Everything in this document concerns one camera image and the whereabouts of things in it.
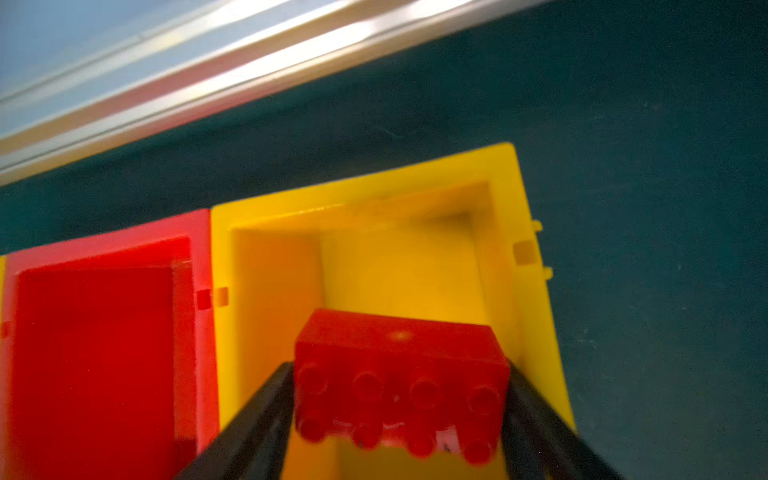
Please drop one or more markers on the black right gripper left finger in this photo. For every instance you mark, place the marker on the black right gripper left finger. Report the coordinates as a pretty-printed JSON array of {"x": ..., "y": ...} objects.
[{"x": 254, "y": 444}]

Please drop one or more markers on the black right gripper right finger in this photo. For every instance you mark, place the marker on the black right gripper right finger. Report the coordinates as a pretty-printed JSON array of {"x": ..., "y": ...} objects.
[{"x": 538, "y": 444}]

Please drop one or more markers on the red plastic bin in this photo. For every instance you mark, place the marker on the red plastic bin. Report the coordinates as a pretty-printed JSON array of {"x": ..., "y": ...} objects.
[{"x": 108, "y": 363}]

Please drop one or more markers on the red lego brick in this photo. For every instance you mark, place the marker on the red lego brick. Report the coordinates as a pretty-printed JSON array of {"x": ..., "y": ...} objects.
[{"x": 421, "y": 385}]

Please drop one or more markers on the back aluminium frame rail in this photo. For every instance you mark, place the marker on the back aluminium frame rail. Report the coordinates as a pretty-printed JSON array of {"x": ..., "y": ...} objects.
[{"x": 212, "y": 58}]

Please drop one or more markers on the right yellow plastic bin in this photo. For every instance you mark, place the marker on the right yellow plastic bin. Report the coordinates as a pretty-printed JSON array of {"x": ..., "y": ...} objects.
[{"x": 449, "y": 240}]

